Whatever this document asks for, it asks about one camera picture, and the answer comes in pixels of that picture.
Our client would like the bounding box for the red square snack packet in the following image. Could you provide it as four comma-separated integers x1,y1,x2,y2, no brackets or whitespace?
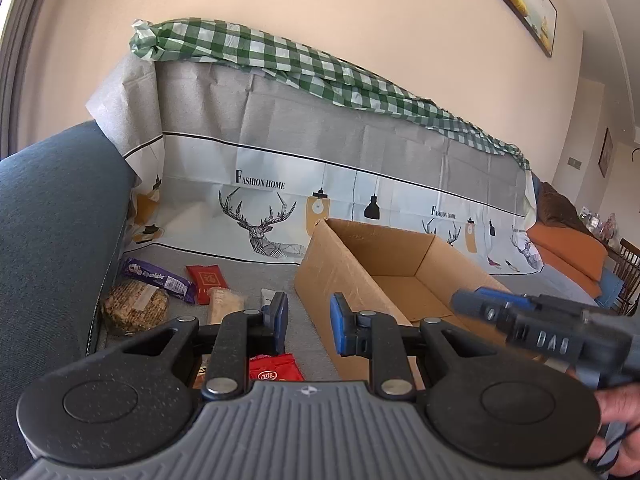
186,264,228,306

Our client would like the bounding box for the purple chocolate bar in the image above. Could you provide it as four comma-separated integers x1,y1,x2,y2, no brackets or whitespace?
122,258,196,304

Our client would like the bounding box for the person's right hand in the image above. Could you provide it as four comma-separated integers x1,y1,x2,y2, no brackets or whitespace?
584,383,640,478

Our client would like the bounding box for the beige cracker packet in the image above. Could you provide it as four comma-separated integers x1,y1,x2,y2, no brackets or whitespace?
207,287,246,325

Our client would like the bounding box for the red JDB snack packet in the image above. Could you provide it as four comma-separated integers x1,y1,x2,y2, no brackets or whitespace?
248,353,304,382

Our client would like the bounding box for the brown cardboard box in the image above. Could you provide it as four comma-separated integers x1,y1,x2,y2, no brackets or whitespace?
294,219,506,380

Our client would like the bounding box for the wooden chair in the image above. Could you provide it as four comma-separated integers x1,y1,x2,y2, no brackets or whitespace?
608,238,640,315

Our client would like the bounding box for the orange cushion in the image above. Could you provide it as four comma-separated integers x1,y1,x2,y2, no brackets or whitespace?
527,222,608,299

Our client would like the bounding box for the round oat cake packet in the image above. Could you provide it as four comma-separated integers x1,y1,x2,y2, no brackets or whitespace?
102,280,168,336

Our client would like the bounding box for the brown blanket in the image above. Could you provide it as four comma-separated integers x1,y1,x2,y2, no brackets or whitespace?
537,182,590,235

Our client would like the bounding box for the grey deer print cover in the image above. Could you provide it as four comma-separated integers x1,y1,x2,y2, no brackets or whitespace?
87,55,542,275

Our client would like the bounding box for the blue sofa armrest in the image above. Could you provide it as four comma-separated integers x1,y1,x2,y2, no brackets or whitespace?
1,122,134,478

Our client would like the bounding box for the green checkered cloth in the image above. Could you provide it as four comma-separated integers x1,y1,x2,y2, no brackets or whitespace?
129,18,530,170

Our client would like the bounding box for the grey curtain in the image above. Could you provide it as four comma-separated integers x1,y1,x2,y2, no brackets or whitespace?
1,0,43,158

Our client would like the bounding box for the small framed wall picture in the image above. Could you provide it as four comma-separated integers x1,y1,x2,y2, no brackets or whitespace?
598,128,614,178

